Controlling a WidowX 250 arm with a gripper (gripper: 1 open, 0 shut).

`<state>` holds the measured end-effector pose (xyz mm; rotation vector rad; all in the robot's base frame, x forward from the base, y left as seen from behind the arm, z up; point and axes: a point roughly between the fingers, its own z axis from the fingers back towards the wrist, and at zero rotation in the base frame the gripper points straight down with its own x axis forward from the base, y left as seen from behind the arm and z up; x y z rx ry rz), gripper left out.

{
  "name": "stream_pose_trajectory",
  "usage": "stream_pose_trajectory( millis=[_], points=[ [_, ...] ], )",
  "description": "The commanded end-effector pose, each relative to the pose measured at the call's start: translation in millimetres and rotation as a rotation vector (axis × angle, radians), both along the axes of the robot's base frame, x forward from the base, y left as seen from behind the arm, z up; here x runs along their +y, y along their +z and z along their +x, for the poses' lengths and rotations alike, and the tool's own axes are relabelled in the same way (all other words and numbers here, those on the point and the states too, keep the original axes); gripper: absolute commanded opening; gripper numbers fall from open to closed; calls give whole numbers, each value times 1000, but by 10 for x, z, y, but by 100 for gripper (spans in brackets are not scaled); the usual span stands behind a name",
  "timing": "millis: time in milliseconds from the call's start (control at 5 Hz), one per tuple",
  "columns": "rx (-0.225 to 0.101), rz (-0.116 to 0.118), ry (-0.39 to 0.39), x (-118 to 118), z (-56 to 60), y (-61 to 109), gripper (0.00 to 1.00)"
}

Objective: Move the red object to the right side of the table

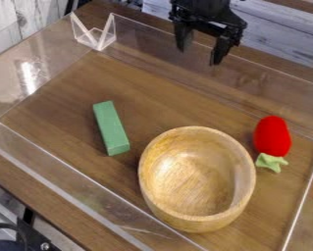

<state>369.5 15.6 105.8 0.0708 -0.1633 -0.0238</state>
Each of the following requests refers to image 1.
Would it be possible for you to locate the green rectangular block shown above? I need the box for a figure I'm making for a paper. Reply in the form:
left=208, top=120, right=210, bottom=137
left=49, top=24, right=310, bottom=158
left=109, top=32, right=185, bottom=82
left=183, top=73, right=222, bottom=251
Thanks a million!
left=94, top=101, right=131, bottom=156

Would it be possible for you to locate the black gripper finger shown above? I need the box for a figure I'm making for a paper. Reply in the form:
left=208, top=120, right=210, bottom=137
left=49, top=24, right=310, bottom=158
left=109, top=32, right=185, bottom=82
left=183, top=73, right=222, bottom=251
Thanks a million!
left=211, top=36, right=232, bottom=65
left=175, top=22, right=195, bottom=52

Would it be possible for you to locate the clear acrylic tray enclosure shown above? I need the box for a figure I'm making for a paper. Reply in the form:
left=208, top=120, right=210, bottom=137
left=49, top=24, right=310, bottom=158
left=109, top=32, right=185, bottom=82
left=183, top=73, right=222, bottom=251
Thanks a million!
left=0, top=14, right=313, bottom=251

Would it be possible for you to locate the red plush strawberry toy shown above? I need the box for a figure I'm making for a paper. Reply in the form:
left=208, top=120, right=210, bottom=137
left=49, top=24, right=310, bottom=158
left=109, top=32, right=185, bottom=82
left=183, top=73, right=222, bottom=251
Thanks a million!
left=254, top=116, right=293, bottom=174

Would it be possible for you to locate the wooden bowl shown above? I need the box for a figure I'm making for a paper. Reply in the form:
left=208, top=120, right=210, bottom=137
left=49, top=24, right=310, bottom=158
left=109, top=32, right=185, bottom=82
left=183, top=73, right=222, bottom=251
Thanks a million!
left=139, top=126, right=256, bottom=232

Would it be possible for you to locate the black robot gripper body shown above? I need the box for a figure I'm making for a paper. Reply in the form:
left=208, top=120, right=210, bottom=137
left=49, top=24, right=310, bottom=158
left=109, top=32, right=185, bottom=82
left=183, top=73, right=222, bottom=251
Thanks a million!
left=169, top=0, right=248, bottom=45

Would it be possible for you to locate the black table clamp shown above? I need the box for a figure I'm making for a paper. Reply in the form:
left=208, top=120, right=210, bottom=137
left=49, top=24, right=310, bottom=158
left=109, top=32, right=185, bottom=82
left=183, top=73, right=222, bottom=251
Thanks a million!
left=18, top=209, right=62, bottom=251

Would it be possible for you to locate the black cable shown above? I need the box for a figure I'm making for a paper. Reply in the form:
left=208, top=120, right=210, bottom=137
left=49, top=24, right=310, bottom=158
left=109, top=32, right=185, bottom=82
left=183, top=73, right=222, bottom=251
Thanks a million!
left=0, top=223, right=31, bottom=251

